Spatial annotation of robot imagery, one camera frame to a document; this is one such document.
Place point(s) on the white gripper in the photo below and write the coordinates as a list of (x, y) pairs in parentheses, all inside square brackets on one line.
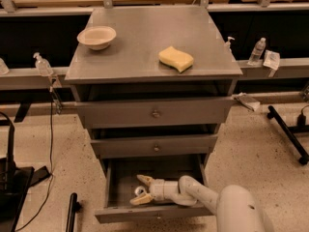
[(157, 189)]

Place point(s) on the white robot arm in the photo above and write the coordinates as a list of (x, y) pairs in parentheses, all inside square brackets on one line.
[(236, 209)]

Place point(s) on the grey bottom drawer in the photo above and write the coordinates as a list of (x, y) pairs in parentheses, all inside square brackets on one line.
[(121, 182)]

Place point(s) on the grey drawer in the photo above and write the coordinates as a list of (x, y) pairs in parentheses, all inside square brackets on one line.
[(153, 146), (150, 113), (121, 182)]

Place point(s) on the grey middle drawer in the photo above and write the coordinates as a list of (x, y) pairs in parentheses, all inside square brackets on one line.
[(153, 146)]

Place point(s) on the grey drawer cabinet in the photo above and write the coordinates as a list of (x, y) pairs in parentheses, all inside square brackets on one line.
[(129, 69)]

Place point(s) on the grey top drawer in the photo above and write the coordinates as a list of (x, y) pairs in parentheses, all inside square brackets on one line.
[(150, 113)]

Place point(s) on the black bar on floor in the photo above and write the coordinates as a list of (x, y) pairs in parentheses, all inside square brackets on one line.
[(74, 208)]

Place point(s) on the black monitor stand left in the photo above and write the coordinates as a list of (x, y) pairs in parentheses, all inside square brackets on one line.
[(14, 182)]

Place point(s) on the yellow sponge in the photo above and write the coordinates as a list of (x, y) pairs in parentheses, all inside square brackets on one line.
[(177, 59)]

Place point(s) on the folded grey cloth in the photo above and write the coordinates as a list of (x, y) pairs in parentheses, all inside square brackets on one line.
[(247, 101)]

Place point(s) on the white bowl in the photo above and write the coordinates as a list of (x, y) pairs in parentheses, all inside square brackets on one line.
[(97, 37)]

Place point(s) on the clear pump sanitizer bottle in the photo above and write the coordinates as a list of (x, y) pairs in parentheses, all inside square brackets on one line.
[(42, 65)]

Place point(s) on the black stand base right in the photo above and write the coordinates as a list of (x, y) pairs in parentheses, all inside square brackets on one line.
[(300, 127)]

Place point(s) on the small pump bottle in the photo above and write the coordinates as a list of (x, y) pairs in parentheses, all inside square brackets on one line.
[(229, 42)]

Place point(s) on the white paper packet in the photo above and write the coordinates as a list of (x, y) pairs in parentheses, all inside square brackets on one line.
[(271, 60)]

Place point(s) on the clear water bottle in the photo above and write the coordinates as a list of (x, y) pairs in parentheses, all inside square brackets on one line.
[(257, 51)]

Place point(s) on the clear bottle far left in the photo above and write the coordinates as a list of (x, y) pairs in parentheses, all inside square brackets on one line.
[(3, 67)]

